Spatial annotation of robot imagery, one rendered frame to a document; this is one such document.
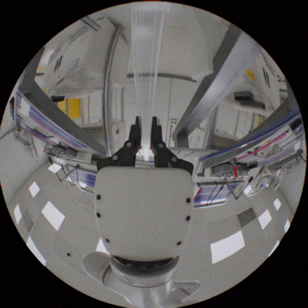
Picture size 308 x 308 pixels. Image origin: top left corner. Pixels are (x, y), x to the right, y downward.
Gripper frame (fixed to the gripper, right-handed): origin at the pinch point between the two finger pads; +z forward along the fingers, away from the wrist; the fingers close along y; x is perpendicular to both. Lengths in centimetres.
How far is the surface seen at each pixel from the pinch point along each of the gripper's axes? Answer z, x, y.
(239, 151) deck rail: 4.7, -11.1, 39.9
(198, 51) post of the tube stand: 11.2, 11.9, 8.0
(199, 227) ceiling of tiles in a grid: -110, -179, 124
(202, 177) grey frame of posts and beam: 0, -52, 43
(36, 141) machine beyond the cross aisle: 72, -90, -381
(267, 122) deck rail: 6.6, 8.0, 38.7
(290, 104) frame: 2.9, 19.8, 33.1
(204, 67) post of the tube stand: 7.2, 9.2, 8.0
